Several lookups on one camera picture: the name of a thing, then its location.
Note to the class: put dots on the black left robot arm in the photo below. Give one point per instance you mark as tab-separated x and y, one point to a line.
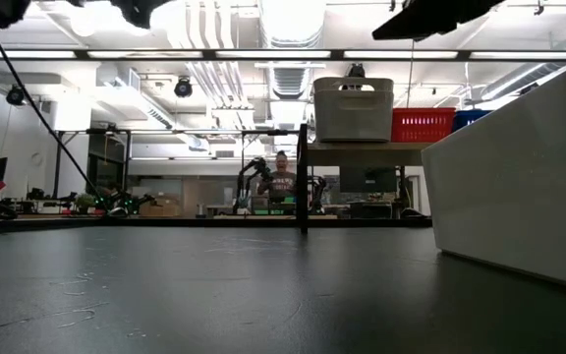
135	10

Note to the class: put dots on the white plastic basket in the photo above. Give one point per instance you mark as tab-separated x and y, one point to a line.
354	123
519	187
322	84

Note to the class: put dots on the large black screen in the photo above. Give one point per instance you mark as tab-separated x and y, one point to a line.
367	179

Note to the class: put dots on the green background plant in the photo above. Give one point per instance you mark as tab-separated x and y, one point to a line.
85	201

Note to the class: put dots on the blue slotted plastic basket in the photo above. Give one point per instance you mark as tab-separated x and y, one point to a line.
467	119

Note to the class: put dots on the red slotted plastic basket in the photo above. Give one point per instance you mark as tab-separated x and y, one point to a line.
423	125

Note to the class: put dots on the wooden shelf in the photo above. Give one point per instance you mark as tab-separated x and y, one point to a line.
361	153

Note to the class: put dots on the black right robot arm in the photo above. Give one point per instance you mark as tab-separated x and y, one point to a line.
430	17

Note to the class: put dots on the person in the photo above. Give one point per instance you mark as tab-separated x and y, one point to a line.
280	182

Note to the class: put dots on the black table mat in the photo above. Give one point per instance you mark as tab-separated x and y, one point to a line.
214	295

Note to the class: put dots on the brown cardboard box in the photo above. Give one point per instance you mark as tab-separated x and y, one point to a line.
160	206

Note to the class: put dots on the black background robot arm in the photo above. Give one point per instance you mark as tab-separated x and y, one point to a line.
251	177
316	194

